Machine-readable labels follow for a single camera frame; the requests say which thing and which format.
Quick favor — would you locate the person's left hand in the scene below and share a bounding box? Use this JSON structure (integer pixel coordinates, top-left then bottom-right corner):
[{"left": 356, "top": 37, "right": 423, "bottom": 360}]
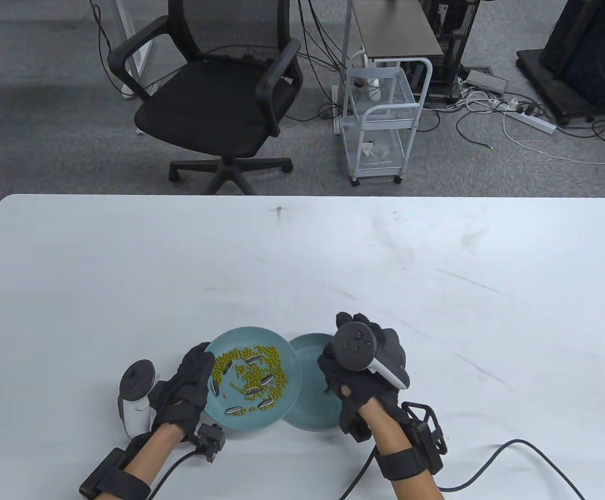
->
[{"left": 149, "top": 341, "right": 217, "bottom": 435}]

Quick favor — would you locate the person's right hand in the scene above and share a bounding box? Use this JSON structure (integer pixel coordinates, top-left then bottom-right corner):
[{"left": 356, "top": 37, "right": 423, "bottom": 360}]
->
[{"left": 317, "top": 311, "right": 410, "bottom": 418}]

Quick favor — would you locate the grey white handheld controller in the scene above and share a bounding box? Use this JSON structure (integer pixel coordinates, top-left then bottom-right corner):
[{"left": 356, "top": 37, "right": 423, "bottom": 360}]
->
[
  {"left": 332, "top": 322, "right": 407, "bottom": 390},
  {"left": 118, "top": 359, "right": 157, "bottom": 437}
]

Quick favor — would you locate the group of sunflower seeds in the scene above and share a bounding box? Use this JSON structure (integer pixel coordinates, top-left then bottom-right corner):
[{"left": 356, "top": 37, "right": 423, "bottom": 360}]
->
[{"left": 208, "top": 354, "right": 277, "bottom": 416}]

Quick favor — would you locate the teal plate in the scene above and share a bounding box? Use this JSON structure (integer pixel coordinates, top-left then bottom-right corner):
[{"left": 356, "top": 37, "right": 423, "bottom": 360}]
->
[
  {"left": 201, "top": 327, "right": 300, "bottom": 432},
  {"left": 282, "top": 333, "right": 352, "bottom": 432}
]

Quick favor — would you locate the person's left forearm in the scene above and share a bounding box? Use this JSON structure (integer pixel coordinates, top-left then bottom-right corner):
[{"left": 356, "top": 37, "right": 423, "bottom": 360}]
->
[{"left": 120, "top": 422, "right": 184, "bottom": 493}]

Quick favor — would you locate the black forearm pack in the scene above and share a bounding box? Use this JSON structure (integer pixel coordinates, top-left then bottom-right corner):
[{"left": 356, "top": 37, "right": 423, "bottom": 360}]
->
[
  {"left": 400, "top": 401, "right": 448, "bottom": 473},
  {"left": 79, "top": 449, "right": 126, "bottom": 499}
]

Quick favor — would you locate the pile of green beans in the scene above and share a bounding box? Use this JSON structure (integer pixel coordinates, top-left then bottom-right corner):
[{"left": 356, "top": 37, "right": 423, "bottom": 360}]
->
[{"left": 213, "top": 345, "right": 288, "bottom": 413}]

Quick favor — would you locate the white rolling cart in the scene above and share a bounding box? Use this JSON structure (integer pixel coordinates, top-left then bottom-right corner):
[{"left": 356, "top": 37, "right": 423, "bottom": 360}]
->
[{"left": 340, "top": 51, "right": 433, "bottom": 186}]

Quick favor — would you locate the black office chair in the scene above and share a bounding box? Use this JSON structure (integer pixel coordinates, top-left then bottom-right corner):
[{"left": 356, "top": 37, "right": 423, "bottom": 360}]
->
[{"left": 107, "top": 0, "right": 304, "bottom": 196}]

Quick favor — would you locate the small white power strip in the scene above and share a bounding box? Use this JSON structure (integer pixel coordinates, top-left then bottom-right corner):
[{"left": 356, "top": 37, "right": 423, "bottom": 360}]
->
[{"left": 331, "top": 83, "right": 344, "bottom": 137}]

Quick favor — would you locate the long white power strip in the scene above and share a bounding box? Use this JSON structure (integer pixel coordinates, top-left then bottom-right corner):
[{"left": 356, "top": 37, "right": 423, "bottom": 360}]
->
[{"left": 499, "top": 102, "right": 558, "bottom": 135}]

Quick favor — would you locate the grey adapter box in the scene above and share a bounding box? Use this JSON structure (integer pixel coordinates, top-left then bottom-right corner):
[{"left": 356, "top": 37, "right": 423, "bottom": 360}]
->
[{"left": 463, "top": 69, "right": 509, "bottom": 95}]

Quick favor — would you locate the brown top side table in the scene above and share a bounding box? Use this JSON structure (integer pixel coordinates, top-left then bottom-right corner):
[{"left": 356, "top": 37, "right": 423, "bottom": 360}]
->
[{"left": 342, "top": 0, "right": 445, "bottom": 67}]

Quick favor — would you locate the black stand base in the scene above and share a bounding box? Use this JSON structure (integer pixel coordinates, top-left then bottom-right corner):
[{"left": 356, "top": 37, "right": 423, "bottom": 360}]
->
[{"left": 516, "top": 48, "right": 605, "bottom": 126}]

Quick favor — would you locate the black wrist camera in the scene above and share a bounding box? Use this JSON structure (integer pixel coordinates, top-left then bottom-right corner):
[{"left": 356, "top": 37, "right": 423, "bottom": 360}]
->
[
  {"left": 338, "top": 404, "right": 372, "bottom": 442},
  {"left": 193, "top": 423, "right": 226, "bottom": 463}
]

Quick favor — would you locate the thin black camera cable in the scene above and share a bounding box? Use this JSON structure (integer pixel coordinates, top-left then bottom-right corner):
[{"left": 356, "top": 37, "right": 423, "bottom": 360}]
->
[
  {"left": 342, "top": 448, "right": 379, "bottom": 500},
  {"left": 152, "top": 451, "right": 199, "bottom": 500}
]

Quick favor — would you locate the thick black cable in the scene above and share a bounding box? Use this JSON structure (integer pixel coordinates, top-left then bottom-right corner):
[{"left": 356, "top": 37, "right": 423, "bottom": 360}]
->
[{"left": 438, "top": 439, "right": 584, "bottom": 500}]

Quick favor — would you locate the white floor cable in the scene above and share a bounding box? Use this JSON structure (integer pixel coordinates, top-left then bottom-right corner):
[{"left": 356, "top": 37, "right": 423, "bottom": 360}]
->
[{"left": 503, "top": 109, "right": 605, "bottom": 166}]

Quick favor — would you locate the white desk leg frame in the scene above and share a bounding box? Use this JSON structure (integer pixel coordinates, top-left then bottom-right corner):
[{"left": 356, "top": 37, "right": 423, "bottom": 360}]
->
[{"left": 109, "top": 0, "right": 156, "bottom": 99}]

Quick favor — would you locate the bundle of black cables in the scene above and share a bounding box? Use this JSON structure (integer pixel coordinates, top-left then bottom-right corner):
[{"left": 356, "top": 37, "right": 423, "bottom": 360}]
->
[{"left": 296, "top": 0, "right": 352, "bottom": 123}]

